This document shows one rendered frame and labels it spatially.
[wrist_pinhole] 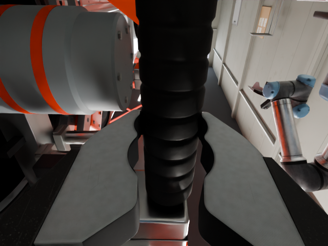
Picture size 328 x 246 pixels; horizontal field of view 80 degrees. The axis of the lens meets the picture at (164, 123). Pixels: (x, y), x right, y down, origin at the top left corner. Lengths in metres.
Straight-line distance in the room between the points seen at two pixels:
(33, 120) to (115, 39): 0.20
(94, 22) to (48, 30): 0.05
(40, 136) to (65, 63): 0.18
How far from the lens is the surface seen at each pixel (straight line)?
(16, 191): 0.50
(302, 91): 1.08
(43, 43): 0.25
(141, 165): 0.26
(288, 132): 0.98
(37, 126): 0.38
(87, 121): 0.55
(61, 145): 0.42
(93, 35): 0.24
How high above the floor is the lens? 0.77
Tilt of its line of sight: 33 degrees up
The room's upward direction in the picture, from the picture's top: 179 degrees counter-clockwise
